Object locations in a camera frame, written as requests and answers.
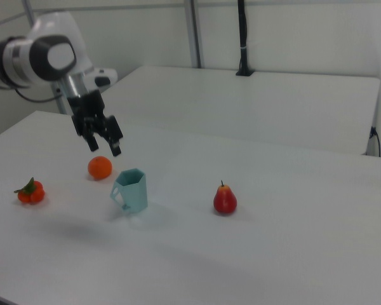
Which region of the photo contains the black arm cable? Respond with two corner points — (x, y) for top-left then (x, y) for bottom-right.
(0, 83), (64, 104)

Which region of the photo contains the black camera stand pole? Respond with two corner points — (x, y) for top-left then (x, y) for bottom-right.
(235, 0), (255, 78)

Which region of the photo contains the orange mandarin fruit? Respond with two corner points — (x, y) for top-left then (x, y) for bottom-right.
(87, 155), (113, 180)

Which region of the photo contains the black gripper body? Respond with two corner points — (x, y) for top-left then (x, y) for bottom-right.
(67, 90), (124, 146)

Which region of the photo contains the teal hexagonal mug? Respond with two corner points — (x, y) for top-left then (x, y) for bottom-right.
(110, 168), (149, 214)

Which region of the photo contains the red tomato with leaf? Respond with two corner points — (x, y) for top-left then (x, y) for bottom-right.
(13, 177), (46, 205)

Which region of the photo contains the black cable at table edge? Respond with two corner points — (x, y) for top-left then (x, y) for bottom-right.
(368, 126), (381, 158)

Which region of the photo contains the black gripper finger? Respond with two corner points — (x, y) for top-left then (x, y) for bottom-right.
(84, 132), (99, 152)
(103, 130), (123, 158)

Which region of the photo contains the red pear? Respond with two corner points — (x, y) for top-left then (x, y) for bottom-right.
(213, 180), (238, 215)

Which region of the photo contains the grey aluminium frame post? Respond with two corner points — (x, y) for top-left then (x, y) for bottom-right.
(183, 0), (205, 69)

